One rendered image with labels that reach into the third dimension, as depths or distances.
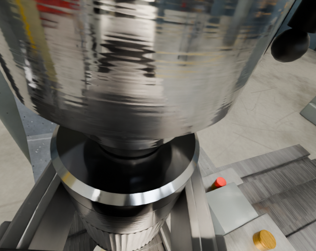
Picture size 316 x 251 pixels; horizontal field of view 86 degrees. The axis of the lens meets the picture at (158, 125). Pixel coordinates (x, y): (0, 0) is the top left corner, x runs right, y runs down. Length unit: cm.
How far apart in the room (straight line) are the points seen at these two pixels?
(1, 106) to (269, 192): 68
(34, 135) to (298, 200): 66
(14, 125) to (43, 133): 11
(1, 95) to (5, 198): 116
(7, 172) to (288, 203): 168
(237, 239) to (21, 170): 157
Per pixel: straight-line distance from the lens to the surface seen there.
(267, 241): 31
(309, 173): 67
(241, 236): 31
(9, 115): 56
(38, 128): 49
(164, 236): 37
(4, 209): 158
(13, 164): 175
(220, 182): 30
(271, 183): 56
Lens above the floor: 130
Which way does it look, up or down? 44 degrees down
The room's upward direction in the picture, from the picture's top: 12 degrees clockwise
